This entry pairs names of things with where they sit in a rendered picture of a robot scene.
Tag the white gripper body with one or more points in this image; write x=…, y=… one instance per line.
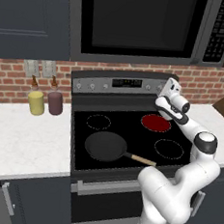
x=166, y=88

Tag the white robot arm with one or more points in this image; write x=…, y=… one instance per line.
x=177, y=194

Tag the silver stove knob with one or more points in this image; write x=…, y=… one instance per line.
x=148, y=87
x=92, y=87
x=105, y=86
x=78, y=86
x=159, y=88

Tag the red glowing stove burner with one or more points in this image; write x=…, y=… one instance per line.
x=156, y=123

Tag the black and steel stove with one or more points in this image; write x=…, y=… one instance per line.
x=127, y=144

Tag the black and steel microwave oven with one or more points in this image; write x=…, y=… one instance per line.
x=141, y=26

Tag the purple bottle with brown cap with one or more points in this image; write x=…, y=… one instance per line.
x=55, y=102

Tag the dark grey base cupboard door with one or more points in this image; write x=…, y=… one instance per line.
x=213, y=204
x=43, y=204

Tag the yellow bottle with brown cap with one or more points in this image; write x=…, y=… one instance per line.
x=36, y=102

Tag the black oven door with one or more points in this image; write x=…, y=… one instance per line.
x=104, y=207

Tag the grey wall socket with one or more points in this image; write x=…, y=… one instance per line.
x=32, y=68
x=49, y=68

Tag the dark grey wall cupboard door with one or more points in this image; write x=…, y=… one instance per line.
x=32, y=19

